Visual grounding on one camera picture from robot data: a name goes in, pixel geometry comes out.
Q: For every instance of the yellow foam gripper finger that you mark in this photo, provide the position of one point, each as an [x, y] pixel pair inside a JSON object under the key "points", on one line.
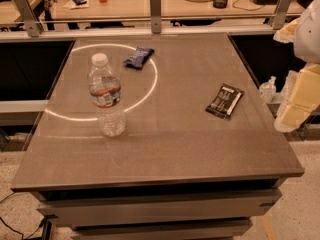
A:
{"points": [[287, 33], [300, 97]]}

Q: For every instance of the black rxbar chocolate wrapper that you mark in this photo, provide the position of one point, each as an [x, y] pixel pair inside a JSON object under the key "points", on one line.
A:
{"points": [[225, 102]]}

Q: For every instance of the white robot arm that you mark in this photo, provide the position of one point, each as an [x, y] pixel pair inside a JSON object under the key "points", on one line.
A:
{"points": [[307, 35]]}

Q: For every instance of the blue rxbar blueberry wrapper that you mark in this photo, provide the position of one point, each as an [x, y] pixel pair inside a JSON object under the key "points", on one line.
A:
{"points": [[138, 58]]}

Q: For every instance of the small clear bottle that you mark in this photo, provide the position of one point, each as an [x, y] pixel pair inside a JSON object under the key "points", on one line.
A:
{"points": [[268, 89]]}

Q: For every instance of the black mesh pen cup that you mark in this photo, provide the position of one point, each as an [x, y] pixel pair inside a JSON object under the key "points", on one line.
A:
{"points": [[220, 4]]}

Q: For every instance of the clear plastic water bottle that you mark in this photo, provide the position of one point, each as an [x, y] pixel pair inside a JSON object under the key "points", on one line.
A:
{"points": [[105, 91]]}

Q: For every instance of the grey table drawer base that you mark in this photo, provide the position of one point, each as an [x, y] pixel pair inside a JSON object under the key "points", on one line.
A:
{"points": [[219, 210]]}

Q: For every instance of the right metal bracket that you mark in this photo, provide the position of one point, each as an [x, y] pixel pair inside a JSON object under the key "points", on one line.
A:
{"points": [[278, 19]]}

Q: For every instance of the metal bracket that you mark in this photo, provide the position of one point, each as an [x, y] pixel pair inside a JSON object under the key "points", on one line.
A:
{"points": [[31, 22], [155, 16], [278, 19]]}

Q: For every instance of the middle metal bracket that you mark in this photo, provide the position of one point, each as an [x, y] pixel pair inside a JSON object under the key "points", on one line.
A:
{"points": [[155, 16]]}

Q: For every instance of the left metal bracket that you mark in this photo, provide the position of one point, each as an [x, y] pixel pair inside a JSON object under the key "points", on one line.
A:
{"points": [[31, 22]]}

